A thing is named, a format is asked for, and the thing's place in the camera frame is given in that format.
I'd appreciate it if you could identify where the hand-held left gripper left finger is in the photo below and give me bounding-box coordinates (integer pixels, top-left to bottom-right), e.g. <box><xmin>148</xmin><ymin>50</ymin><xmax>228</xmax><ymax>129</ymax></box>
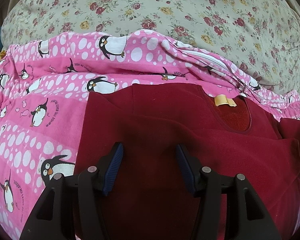
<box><xmin>19</xmin><ymin>142</ymin><xmax>124</xmax><ymax>240</ymax></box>

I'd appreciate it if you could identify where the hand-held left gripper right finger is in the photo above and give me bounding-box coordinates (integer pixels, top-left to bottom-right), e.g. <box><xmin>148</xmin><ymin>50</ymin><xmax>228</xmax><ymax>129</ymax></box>
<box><xmin>175</xmin><ymin>144</ymin><xmax>282</xmax><ymax>240</ymax></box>

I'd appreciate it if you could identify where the dark red fleece shirt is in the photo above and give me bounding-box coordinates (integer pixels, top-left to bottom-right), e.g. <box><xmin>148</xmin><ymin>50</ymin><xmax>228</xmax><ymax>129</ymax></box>
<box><xmin>74</xmin><ymin>82</ymin><xmax>300</xmax><ymax>240</ymax></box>

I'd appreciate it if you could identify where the pink penguin print blanket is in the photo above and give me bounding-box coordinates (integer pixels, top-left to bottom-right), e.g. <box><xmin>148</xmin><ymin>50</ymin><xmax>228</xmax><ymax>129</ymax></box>
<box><xmin>0</xmin><ymin>29</ymin><xmax>300</xmax><ymax>240</ymax></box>

